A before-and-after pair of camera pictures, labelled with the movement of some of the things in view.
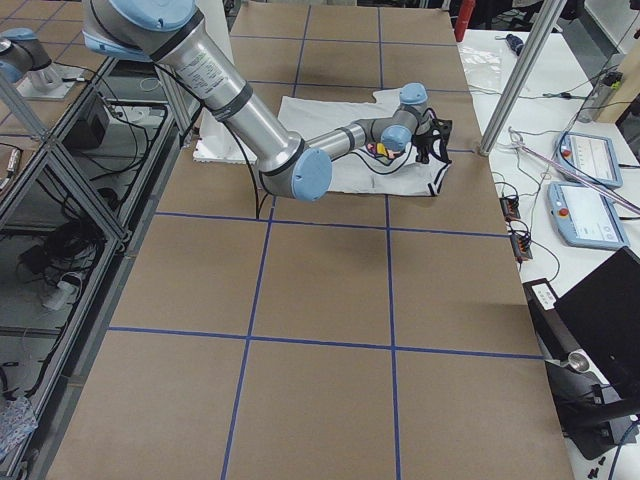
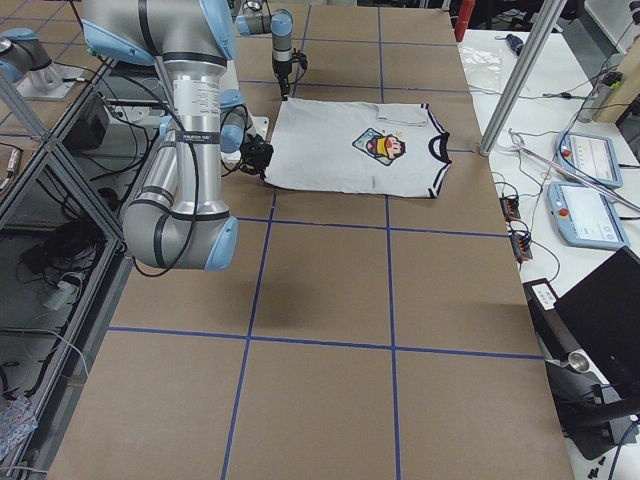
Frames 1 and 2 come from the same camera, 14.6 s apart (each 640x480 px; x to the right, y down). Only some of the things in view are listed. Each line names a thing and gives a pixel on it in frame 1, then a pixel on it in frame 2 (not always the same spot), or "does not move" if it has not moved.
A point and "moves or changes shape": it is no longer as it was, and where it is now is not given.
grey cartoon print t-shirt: [352, 168] moves or changes shape
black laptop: [602, 316] does not move
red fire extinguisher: [465, 12] does not move
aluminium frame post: [522, 74] does not move
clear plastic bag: [482, 66] does not move
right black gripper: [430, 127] to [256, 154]
